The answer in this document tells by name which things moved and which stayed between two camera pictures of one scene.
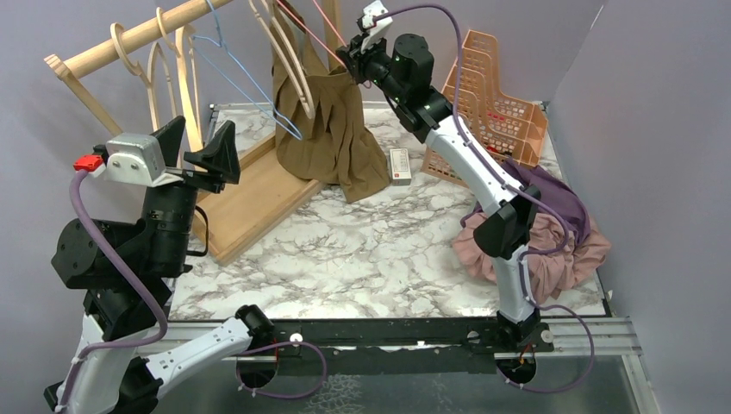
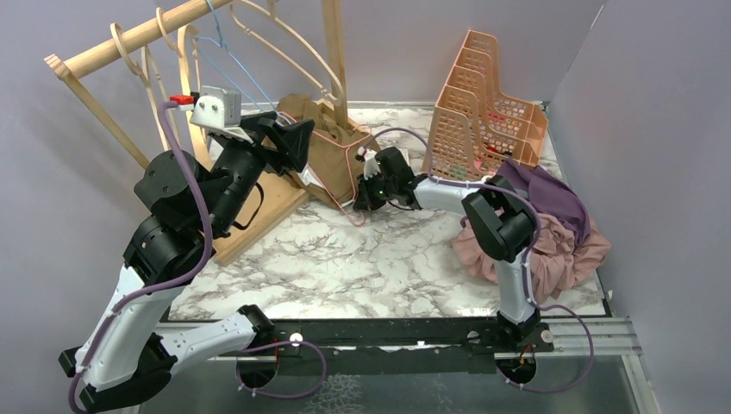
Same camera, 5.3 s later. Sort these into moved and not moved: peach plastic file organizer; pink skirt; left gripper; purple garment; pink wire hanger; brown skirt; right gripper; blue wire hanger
Moved: pink wire hanger; right gripper; left gripper; brown skirt
Not moved: purple garment; blue wire hanger; pink skirt; peach plastic file organizer
